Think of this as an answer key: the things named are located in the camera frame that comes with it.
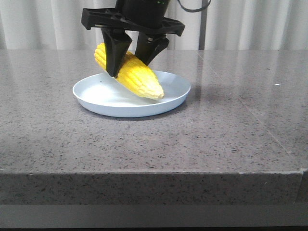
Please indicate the yellow plastic corn cob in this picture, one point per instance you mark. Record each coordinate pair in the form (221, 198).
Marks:
(138, 78)

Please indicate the light blue round plate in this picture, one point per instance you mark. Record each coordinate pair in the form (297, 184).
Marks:
(103, 95)

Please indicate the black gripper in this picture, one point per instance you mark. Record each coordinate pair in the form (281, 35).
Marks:
(144, 16)

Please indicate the grey pleated curtain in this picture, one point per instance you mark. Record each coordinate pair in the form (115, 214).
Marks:
(209, 25)

